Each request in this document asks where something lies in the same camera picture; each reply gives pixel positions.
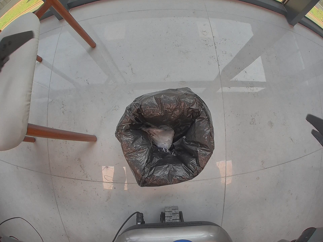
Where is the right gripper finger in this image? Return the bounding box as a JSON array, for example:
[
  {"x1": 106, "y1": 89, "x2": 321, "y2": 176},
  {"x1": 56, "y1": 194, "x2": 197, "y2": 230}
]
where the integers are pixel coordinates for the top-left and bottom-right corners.
[
  {"x1": 306, "y1": 114, "x2": 323, "y2": 133},
  {"x1": 311, "y1": 129, "x2": 323, "y2": 146}
]

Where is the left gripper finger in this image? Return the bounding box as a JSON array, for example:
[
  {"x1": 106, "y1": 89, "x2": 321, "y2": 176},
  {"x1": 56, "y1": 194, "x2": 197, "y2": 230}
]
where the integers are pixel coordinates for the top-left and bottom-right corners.
[{"x1": 0, "y1": 30, "x2": 35, "y2": 61}]

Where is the black plastic bag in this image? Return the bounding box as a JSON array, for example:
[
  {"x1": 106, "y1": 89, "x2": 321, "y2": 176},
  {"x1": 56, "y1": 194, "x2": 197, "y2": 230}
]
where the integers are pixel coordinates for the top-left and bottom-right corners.
[{"x1": 115, "y1": 86, "x2": 215, "y2": 187}]

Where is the white printed wrapper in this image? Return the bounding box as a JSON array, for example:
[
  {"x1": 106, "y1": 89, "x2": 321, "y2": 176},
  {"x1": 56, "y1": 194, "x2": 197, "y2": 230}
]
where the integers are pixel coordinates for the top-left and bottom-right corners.
[{"x1": 141, "y1": 125, "x2": 175, "y2": 150}]

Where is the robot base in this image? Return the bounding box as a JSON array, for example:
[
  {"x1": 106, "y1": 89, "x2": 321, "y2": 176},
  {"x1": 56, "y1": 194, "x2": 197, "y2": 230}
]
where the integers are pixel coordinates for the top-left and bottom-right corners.
[{"x1": 117, "y1": 205, "x2": 233, "y2": 242}]

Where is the white cushioned wooden chair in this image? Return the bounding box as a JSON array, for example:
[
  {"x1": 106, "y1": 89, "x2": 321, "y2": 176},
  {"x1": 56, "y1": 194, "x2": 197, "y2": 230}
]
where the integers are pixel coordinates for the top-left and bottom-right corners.
[{"x1": 0, "y1": 0, "x2": 97, "y2": 151}]

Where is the black cable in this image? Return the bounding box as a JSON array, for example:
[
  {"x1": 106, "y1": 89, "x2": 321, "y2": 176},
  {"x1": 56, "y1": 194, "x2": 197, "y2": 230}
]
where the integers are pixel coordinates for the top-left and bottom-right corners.
[{"x1": 113, "y1": 211, "x2": 145, "y2": 240}]

